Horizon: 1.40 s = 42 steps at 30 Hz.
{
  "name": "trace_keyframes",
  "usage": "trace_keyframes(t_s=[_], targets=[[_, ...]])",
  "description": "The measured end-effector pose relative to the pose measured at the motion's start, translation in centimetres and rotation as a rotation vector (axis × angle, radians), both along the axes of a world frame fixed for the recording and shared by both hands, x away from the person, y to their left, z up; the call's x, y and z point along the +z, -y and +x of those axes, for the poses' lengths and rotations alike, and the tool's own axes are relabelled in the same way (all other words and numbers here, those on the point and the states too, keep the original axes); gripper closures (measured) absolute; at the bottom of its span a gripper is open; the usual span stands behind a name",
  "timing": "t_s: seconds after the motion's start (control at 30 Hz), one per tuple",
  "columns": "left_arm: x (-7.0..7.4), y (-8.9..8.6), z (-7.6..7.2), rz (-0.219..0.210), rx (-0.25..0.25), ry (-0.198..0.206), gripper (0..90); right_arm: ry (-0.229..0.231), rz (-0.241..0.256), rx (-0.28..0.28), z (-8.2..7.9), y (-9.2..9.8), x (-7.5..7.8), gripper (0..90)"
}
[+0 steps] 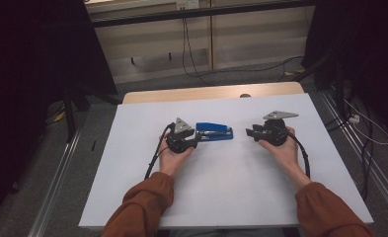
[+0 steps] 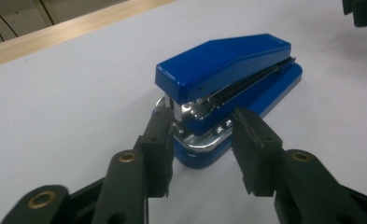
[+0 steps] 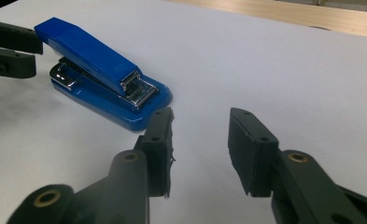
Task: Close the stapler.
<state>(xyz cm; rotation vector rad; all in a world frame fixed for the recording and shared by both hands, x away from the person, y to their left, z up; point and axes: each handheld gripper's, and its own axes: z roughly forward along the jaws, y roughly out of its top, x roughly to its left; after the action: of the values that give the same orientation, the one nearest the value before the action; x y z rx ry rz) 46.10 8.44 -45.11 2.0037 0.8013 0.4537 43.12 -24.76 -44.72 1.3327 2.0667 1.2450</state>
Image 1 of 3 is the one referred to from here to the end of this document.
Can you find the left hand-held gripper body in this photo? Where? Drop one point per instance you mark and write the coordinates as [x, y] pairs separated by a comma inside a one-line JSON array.
[[180, 140]]

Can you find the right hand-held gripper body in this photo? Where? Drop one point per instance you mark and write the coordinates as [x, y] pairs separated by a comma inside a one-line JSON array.
[[275, 131]]

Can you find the blue stapler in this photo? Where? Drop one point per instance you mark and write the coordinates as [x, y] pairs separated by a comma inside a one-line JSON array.
[[214, 131]]

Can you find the person's left hand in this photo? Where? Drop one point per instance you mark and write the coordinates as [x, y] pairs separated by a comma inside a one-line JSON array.
[[173, 161]]

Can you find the person's right hand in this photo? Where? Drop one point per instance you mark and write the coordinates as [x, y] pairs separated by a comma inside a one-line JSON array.
[[285, 153]]

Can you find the dark round table grommet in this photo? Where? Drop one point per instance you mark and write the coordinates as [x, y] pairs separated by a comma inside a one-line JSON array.
[[245, 95]]

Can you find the wooden table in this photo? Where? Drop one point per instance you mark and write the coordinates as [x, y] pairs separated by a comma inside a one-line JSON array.
[[208, 92]]

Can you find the white power plug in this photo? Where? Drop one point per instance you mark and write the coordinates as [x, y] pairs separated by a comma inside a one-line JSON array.
[[354, 118]]

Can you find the small black floor object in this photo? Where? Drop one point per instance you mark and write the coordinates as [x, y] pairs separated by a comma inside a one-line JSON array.
[[93, 145]]

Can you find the black metal stand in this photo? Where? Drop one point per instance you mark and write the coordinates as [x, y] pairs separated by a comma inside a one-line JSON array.
[[71, 112]]

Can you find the black curtain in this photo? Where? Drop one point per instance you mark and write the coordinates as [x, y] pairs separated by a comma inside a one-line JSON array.
[[33, 65], [362, 49]]

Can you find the aluminium floor rail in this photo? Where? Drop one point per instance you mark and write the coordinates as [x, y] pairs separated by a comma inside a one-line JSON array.
[[56, 184], [366, 154]]

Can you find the black metal rail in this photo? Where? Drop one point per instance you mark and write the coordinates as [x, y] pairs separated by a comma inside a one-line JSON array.
[[198, 13]]

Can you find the white wall socket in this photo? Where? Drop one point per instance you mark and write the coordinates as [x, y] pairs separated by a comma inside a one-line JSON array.
[[188, 4]]

